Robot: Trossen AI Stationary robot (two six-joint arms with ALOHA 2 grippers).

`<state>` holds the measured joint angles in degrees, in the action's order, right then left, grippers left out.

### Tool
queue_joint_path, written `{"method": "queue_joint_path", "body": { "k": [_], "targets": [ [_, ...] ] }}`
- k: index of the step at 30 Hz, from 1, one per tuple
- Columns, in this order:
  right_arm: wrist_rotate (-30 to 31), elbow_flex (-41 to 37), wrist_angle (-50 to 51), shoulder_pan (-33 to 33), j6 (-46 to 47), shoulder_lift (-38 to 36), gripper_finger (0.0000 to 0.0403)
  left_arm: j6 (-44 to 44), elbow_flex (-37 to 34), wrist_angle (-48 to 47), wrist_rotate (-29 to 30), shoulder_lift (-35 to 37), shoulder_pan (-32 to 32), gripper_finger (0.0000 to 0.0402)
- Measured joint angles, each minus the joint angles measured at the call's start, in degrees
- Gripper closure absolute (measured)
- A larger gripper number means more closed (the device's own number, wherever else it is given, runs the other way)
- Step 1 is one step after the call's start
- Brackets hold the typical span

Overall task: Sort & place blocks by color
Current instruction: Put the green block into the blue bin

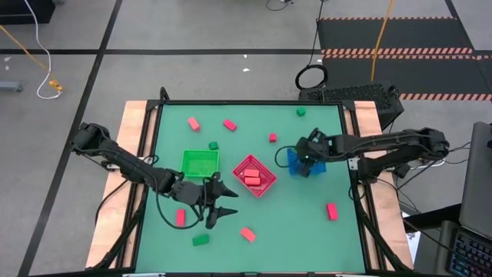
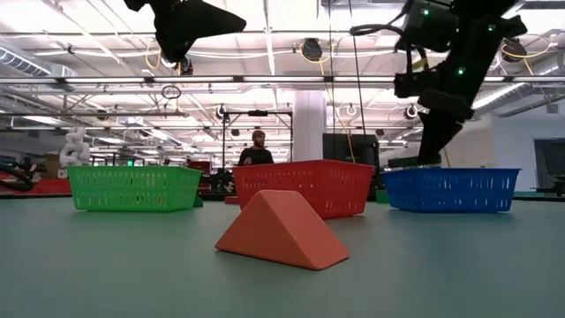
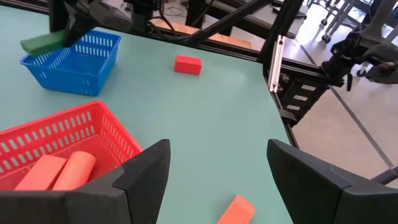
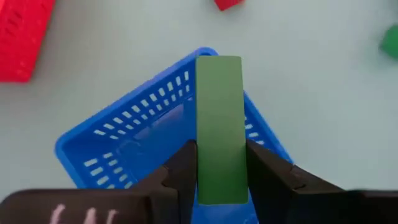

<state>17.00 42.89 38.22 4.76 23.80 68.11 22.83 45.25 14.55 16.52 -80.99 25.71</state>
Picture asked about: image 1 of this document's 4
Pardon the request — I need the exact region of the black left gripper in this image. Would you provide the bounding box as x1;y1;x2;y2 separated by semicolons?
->
171;172;239;230

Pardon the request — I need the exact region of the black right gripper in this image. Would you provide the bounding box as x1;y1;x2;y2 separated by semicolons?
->
294;128;330;179

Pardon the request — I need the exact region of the green rectangular foam block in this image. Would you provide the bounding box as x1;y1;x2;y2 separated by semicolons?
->
191;233;211;247

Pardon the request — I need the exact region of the blue plastic basket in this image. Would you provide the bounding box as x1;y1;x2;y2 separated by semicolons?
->
286;148;327;178

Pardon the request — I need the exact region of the red triangular foam block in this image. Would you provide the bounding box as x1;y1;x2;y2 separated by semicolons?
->
240;227;258;244

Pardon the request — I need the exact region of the red plastic basket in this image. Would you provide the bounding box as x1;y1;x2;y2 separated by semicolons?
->
231;154;278;199

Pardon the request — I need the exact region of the green plastic basket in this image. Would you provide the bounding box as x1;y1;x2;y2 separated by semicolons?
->
180;149;221;179

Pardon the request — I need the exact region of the right wooden side board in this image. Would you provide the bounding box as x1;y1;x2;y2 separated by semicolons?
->
353;100;415;270

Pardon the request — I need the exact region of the wooden side board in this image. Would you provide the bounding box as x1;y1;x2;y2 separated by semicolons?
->
353;100;415;270
85;100;159;270

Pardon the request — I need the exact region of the left wooden side board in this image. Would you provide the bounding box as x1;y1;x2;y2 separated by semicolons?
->
85;100;159;270

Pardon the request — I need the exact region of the black hazard-striped floor mat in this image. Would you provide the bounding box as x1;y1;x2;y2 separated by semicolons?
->
321;53;492;102
317;16;474;55

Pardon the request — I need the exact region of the grey laptop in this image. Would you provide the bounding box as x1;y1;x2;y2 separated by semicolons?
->
459;121;492;242

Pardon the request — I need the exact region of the backlit black keyboard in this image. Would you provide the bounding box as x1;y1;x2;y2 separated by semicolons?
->
447;225;492;277

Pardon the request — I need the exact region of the grey floor object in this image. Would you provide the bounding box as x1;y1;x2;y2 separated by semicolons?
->
0;80;25;92

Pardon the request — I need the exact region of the black floor box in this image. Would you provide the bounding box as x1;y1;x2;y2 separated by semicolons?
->
0;0;55;25

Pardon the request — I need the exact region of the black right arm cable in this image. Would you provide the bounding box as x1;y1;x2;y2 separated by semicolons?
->
274;145;299;169

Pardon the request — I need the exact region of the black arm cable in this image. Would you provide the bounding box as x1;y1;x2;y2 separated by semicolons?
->
155;175;216;231
274;145;299;169

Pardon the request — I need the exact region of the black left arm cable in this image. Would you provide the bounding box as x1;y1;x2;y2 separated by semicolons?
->
155;175;216;231

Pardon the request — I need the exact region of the black table frame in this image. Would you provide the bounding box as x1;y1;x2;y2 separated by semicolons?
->
86;86;414;277

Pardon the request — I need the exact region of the black hanging cable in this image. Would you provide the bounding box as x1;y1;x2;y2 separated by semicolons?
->
294;0;330;92

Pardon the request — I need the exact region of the yellow hanging cable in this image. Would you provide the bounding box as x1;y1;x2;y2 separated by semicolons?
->
371;0;396;82

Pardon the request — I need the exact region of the yellow cable with plug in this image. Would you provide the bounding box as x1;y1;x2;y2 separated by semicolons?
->
0;25;64;92

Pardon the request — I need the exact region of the white floor cable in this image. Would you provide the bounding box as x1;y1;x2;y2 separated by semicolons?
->
22;0;63;100

